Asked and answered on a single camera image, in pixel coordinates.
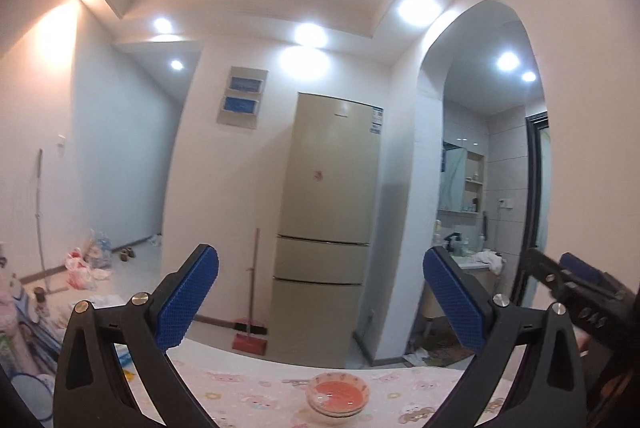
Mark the grey wall electrical panel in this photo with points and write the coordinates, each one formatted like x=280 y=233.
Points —
x=242 y=98

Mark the beige refrigerator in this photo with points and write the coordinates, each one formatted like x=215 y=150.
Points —
x=325 y=208

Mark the white wall switch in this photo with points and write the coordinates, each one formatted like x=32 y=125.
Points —
x=61 y=145

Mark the pink fridge sticker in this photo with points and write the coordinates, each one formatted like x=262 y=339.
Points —
x=318 y=175

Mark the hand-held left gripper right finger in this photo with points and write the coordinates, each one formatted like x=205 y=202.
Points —
x=452 y=303

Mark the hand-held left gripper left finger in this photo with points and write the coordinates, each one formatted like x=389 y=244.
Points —
x=187 y=303

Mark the bathroom mirror cabinet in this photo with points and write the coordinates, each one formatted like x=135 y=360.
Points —
x=462 y=178

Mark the beige vanity cabinet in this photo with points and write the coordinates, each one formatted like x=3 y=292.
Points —
x=435 y=303

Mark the black faucet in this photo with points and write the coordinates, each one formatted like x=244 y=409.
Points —
x=454 y=243

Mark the white towel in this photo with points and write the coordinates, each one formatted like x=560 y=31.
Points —
x=492 y=260

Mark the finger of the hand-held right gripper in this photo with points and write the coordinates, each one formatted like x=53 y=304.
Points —
x=545 y=268
x=580 y=265

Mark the plastic shopping bags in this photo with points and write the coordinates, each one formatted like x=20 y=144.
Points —
x=85 y=263

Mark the pair of brown shoes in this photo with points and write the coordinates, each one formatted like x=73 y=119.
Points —
x=127 y=252

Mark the white wall outlet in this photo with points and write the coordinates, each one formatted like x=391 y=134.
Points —
x=505 y=203

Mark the round ceiling light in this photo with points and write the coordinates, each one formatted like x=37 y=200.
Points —
x=164 y=24
x=507 y=61
x=416 y=8
x=528 y=76
x=176 y=65
x=310 y=33

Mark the patterned bathroom mat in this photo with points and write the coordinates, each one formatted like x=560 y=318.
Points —
x=440 y=354

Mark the black door frame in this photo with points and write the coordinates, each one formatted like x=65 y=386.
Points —
x=535 y=188

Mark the pink cartoon tablecloth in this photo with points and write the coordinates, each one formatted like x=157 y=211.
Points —
x=250 y=388

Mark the white enamel cup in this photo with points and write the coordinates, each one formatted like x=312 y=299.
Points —
x=32 y=395

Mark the fridge energy label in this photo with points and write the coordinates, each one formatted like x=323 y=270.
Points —
x=377 y=121

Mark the pink-lined carrot pattern bowl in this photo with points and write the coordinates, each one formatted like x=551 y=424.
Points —
x=339 y=388
x=337 y=414

